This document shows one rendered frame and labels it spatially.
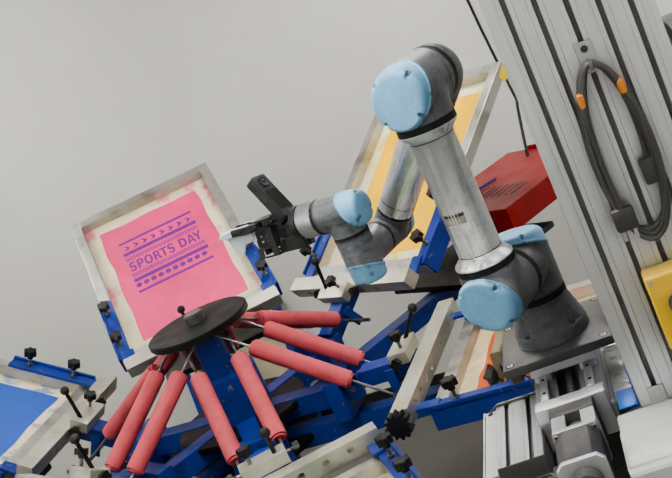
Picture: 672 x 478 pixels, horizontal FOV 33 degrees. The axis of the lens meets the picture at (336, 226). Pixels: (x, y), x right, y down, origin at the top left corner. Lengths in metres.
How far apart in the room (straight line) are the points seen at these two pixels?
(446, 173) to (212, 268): 2.22
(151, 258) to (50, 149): 1.53
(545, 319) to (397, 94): 0.56
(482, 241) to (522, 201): 1.83
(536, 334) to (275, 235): 0.56
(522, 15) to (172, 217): 2.82
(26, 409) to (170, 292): 0.69
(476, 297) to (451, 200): 0.19
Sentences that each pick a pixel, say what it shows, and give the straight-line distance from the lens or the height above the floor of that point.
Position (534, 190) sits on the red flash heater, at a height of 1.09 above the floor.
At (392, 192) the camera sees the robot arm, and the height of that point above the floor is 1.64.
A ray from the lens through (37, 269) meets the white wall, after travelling 6.03.
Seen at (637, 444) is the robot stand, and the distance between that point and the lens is 1.94.
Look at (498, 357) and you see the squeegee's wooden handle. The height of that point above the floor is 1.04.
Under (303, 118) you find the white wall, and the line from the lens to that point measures 5.20.
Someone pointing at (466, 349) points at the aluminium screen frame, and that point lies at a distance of 3.23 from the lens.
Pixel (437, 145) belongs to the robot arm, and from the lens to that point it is 2.09.
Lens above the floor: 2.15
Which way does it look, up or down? 13 degrees down
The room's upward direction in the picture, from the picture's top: 24 degrees counter-clockwise
